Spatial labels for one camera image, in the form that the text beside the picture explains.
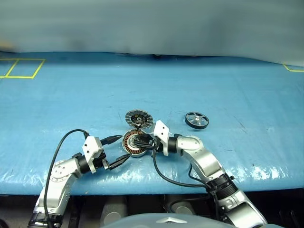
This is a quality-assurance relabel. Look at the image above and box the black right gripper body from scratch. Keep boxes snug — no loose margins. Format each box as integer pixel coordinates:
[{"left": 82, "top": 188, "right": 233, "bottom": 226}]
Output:
[{"left": 146, "top": 133, "right": 162, "bottom": 156}]

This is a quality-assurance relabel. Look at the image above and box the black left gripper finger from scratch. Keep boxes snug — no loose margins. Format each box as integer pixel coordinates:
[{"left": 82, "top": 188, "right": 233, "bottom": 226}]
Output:
[
  {"left": 100, "top": 134, "right": 124, "bottom": 146},
  {"left": 109, "top": 153, "right": 132, "bottom": 171}
]

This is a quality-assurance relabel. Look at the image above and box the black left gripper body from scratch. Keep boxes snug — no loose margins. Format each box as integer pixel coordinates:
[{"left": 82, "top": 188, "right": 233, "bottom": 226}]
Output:
[{"left": 94, "top": 140, "right": 113, "bottom": 173}]

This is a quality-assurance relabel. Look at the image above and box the round silver motor lid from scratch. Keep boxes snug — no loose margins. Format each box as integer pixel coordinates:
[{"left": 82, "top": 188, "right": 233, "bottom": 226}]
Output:
[{"left": 124, "top": 109, "right": 153, "bottom": 130}]

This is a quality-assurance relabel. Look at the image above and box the black-rimmed silver spoked rotor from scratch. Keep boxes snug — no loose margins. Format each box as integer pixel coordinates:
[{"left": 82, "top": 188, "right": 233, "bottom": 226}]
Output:
[{"left": 184, "top": 111, "right": 210, "bottom": 130}]

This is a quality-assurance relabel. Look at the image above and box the blue plastic table cover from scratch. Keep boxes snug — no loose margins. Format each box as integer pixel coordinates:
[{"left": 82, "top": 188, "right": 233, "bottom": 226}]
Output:
[{"left": 0, "top": 50, "right": 304, "bottom": 196}]

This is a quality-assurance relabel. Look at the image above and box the dark rounded shape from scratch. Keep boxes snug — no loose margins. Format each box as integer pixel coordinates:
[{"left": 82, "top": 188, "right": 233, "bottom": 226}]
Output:
[
  {"left": 99, "top": 195, "right": 129, "bottom": 227},
  {"left": 165, "top": 194, "right": 199, "bottom": 215}
]

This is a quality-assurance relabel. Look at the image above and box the grey robot torso silver emblem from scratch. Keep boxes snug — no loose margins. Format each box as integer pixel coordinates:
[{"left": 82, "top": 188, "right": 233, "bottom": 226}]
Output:
[{"left": 99, "top": 212, "right": 225, "bottom": 228}]

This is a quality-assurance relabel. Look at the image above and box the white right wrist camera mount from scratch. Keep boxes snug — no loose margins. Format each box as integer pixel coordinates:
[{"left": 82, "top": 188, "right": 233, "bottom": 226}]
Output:
[{"left": 151, "top": 120, "right": 171, "bottom": 156}]

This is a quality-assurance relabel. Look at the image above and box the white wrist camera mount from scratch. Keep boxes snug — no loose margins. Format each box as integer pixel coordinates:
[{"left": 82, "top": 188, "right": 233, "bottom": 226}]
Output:
[
  {"left": 151, "top": 120, "right": 171, "bottom": 156},
  {"left": 82, "top": 135, "right": 105, "bottom": 175}
]

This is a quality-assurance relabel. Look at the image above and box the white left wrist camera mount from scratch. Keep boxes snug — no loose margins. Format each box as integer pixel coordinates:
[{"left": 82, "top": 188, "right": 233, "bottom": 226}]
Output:
[{"left": 82, "top": 135, "right": 105, "bottom": 175}]

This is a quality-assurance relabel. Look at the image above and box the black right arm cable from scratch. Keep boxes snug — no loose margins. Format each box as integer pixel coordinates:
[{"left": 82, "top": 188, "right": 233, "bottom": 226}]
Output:
[{"left": 151, "top": 137, "right": 214, "bottom": 190}]

